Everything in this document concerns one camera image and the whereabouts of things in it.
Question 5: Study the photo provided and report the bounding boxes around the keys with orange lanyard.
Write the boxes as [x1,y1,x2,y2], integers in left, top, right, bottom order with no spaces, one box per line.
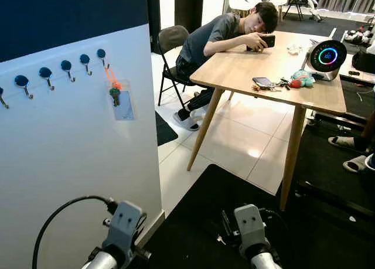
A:
[104,66,122,107]

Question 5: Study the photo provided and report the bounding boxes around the black smartphone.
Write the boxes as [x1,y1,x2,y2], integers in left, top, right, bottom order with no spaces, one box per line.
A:
[260,34,276,49]

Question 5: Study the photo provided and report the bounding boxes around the keys with brown charm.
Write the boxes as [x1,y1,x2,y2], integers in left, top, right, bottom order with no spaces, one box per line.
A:
[252,84,281,93]

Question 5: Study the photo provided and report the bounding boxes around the black floor mat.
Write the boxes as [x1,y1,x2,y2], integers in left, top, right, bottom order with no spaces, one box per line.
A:
[141,164,375,269]

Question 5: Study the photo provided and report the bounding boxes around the dark blue floor mat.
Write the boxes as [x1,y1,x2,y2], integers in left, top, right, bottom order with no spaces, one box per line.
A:
[155,111,179,147]

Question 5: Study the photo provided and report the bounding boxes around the dark card holder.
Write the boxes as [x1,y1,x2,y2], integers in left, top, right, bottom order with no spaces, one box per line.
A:
[252,77,274,88]

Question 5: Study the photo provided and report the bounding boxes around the silver key bunch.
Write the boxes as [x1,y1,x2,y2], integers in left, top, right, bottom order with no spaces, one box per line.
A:
[272,77,292,91]

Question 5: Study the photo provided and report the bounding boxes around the light wooden table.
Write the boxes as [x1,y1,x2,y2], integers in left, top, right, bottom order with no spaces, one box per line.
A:
[186,30,347,212]

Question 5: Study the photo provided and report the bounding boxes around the teal plush toy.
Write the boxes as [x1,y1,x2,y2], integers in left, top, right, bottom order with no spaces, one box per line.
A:
[291,70,316,88]

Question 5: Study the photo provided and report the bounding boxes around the black folding chair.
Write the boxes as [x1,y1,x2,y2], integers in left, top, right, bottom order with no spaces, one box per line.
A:
[157,25,203,108]

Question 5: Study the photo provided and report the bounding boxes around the person in dark grey shirt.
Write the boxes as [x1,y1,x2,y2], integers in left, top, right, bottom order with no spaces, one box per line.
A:
[173,2,279,132]

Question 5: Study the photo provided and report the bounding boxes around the black bag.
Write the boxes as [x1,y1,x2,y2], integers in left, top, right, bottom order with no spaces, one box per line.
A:
[352,49,375,75]

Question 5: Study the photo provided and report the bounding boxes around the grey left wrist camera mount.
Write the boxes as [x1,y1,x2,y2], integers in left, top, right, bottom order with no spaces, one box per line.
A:
[103,200,147,253]

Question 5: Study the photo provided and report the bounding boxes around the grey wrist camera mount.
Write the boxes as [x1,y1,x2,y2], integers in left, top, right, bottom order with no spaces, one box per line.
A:
[103,200,147,253]
[234,204,270,253]

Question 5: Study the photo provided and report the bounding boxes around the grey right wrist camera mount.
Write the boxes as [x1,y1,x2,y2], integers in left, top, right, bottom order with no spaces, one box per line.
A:
[234,204,270,253]

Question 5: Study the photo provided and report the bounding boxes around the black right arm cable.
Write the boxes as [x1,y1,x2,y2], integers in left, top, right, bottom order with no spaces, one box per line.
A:
[260,208,292,252]

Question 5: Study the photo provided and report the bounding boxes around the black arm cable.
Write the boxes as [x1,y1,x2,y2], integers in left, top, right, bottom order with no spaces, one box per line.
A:
[32,195,118,269]
[260,208,292,252]

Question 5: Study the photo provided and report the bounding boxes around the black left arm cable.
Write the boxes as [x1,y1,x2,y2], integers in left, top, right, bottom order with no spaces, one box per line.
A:
[32,195,118,269]

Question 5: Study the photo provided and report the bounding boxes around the black metal floor rail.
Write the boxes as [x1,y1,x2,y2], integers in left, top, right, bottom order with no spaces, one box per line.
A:
[293,180,375,220]

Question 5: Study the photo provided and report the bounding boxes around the blue wall hook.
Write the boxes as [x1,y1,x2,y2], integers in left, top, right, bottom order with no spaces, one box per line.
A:
[14,74,34,100]
[60,60,77,83]
[80,53,93,76]
[0,87,9,110]
[39,67,56,91]
[96,48,110,68]

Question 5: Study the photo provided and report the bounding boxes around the round device with glowing ring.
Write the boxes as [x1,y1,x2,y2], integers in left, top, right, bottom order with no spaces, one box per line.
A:
[302,39,348,82]

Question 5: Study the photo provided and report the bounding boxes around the white black wheeled frame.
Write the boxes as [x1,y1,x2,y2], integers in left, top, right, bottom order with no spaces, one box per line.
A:
[284,0,323,22]

